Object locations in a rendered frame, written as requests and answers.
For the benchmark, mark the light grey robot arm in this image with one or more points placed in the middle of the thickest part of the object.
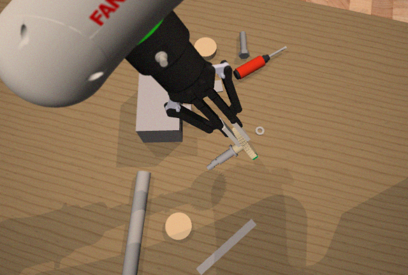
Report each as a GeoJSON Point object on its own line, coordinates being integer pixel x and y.
{"type": "Point", "coordinates": [57, 53]}

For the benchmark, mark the red screwdriver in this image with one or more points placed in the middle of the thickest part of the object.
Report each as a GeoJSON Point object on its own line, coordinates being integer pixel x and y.
{"type": "Point", "coordinates": [253, 65]}

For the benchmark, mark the grey metal rod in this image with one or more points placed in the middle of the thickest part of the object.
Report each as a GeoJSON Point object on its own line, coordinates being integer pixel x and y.
{"type": "Point", "coordinates": [136, 223]}

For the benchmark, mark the grey shaft with cream gear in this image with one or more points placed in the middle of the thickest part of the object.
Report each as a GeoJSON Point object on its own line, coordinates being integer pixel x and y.
{"type": "Point", "coordinates": [234, 150]}

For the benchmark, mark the grey flat bar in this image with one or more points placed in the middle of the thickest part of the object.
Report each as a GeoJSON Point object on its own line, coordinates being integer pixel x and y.
{"type": "Point", "coordinates": [226, 246]}

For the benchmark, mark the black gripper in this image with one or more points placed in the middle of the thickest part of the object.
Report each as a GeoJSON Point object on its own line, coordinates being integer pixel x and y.
{"type": "Point", "coordinates": [182, 77]}

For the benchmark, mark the grey hex bolt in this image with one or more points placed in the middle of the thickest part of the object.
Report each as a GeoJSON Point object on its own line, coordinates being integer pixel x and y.
{"type": "Point", "coordinates": [244, 53]}

